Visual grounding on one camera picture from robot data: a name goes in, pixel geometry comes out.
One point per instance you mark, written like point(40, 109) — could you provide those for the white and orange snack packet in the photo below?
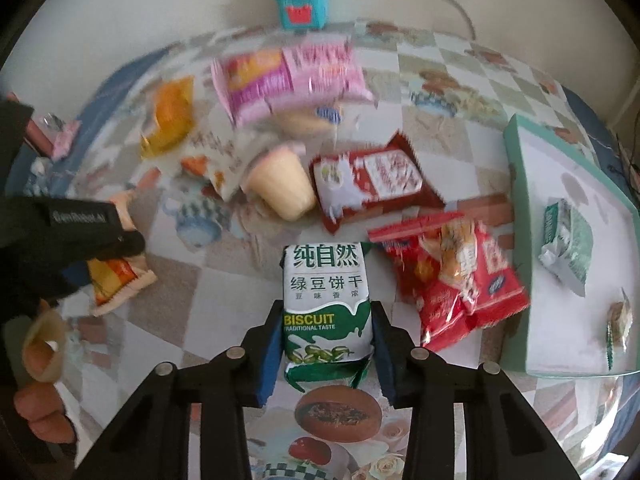
point(217, 152)

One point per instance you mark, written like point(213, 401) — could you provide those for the pink snack packet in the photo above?
point(300, 77)

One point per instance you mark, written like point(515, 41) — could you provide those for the small wrapped candy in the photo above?
point(619, 330)

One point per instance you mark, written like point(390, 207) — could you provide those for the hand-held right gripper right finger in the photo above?
point(385, 360)

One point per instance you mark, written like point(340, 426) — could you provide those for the teal shallow tray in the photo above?
point(545, 320)

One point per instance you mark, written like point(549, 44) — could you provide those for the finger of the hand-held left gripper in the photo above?
point(125, 245)

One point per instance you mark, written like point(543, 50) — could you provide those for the orange and cream snack packet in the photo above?
point(117, 280)

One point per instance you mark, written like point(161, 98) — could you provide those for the cream pudding cup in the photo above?
point(282, 187)

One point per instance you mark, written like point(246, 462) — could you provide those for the person's left hand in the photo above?
point(42, 345)

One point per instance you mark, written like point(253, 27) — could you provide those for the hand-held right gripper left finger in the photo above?
point(267, 360)

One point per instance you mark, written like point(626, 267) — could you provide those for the small pink packet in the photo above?
point(65, 140)

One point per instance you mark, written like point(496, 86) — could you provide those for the small green biscuit packet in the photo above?
point(565, 245)

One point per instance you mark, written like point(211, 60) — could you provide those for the red snack packet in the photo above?
point(450, 250)
point(450, 315)

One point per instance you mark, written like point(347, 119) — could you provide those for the teal tin box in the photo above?
point(300, 5)

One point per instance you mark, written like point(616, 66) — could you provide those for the checkered printed tablecloth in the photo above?
point(450, 120)

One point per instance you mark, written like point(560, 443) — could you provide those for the yellow translucent snack packet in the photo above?
point(170, 115)

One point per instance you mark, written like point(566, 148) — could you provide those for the red and white biscuit packet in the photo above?
point(370, 185)

